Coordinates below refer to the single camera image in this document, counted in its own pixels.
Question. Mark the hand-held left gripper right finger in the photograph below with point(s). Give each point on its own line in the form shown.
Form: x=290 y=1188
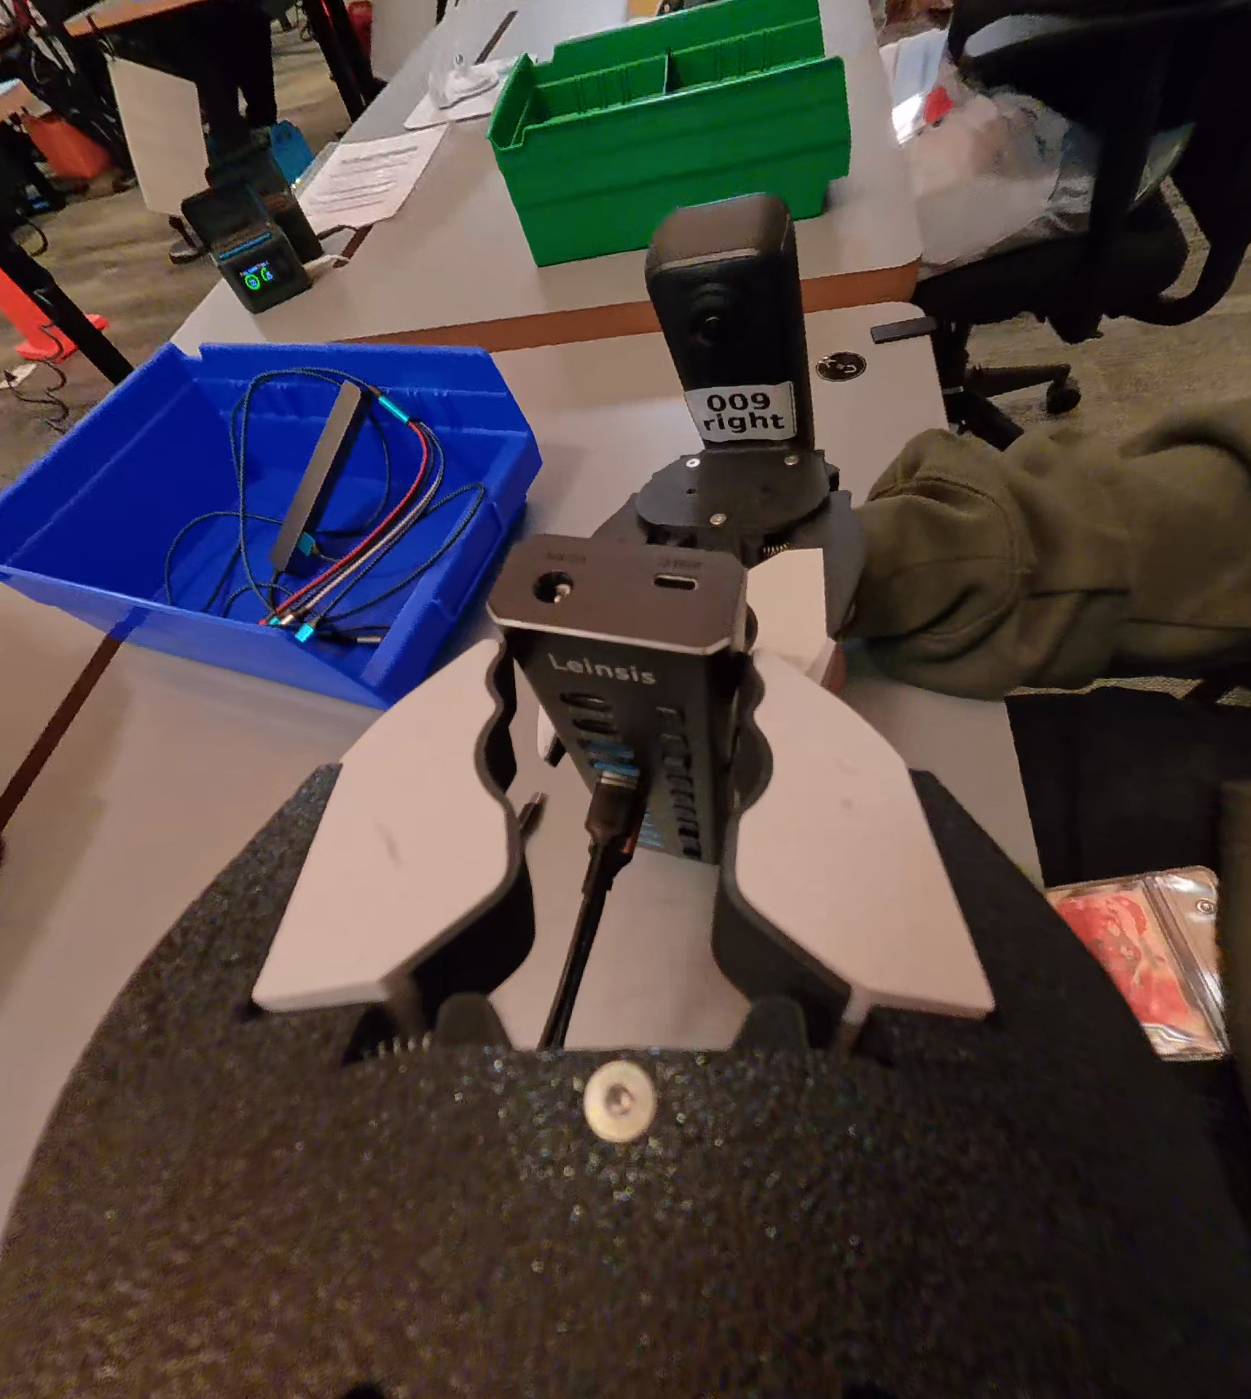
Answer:
x=854 y=863

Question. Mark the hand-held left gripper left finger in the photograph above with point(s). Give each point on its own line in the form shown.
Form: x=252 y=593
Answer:
x=407 y=831

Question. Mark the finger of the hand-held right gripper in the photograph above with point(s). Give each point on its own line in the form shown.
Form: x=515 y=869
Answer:
x=789 y=600

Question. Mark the black USB hub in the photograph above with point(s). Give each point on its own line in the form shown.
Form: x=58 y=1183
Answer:
x=625 y=612

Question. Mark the person's right forearm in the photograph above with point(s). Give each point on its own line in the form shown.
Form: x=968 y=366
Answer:
x=1073 y=546

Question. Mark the black desk grommet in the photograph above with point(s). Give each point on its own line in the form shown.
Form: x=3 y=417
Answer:
x=840 y=367

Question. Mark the grey desk with wooden edge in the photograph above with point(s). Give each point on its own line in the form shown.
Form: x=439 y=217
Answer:
x=439 y=262

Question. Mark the red card packet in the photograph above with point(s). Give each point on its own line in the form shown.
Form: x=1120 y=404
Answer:
x=1139 y=950

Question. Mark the green plastic bin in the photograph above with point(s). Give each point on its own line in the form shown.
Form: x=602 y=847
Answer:
x=669 y=163

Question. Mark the slim black bar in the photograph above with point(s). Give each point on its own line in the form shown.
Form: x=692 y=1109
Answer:
x=319 y=469

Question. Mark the clear plastic bag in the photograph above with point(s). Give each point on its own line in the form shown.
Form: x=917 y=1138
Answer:
x=996 y=163

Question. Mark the blue plastic bin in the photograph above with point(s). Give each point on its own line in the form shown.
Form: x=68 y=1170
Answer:
x=89 y=513

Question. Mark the printed paper sheet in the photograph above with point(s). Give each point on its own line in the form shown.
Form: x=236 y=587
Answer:
x=373 y=175

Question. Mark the small white stand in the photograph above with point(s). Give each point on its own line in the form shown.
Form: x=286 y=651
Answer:
x=466 y=82

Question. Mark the small black device with screen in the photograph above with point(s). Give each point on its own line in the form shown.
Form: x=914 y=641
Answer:
x=254 y=256

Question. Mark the black office chair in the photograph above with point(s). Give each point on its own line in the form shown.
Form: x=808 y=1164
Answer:
x=1204 y=197

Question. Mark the orange floor stand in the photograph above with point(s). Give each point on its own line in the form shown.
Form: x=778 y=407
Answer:
x=7 y=294

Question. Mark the white panel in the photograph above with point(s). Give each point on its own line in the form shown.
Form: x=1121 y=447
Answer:
x=160 y=131

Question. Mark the orange box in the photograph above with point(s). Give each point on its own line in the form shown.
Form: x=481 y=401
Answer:
x=67 y=147

